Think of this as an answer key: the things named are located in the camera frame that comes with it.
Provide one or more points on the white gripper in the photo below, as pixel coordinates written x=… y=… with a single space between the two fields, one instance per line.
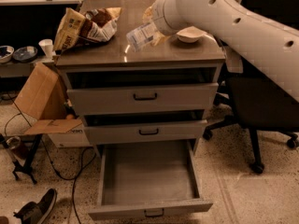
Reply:
x=158 y=13

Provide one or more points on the clear plastic water bottle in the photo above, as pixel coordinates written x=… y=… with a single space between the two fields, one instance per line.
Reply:
x=142 y=36

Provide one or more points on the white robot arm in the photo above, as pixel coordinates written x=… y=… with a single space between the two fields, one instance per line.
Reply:
x=271 y=47

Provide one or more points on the grey drawer cabinet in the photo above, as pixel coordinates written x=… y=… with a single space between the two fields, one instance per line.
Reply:
x=116 y=64

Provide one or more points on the grey top drawer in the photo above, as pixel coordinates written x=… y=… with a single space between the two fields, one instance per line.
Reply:
x=123 y=100

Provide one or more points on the grey drawer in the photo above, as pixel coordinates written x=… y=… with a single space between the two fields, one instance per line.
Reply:
x=151 y=179
x=123 y=100
x=145 y=132

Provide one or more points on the grey middle drawer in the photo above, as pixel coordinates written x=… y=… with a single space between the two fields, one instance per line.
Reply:
x=145 y=132

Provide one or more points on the grey bottom drawer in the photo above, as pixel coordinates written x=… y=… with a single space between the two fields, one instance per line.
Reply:
x=151 y=179

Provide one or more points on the yellow brown chip bag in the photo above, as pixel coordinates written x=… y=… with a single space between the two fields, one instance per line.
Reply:
x=92 y=27

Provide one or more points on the white paper cup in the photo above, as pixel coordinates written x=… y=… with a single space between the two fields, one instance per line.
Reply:
x=47 y=47

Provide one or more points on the black office chair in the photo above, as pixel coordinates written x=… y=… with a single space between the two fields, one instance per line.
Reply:
x=258 y=104

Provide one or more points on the brown cardboard box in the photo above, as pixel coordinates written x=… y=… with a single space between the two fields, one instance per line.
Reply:
x=42 y=97

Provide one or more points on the blue patterned bowl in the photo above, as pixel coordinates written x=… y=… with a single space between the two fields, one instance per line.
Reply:
x=25 y=54

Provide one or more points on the white cardboard box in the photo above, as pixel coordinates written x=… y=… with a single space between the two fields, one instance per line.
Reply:
x=73 y=138

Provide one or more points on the white blue bowl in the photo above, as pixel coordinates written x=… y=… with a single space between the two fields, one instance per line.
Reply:
x=6 y=53

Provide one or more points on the black metal stand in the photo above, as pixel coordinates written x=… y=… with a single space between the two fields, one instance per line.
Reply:
x=22 y=153

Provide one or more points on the dark grey shoe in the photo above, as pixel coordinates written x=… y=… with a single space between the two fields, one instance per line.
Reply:
x=36 y=213

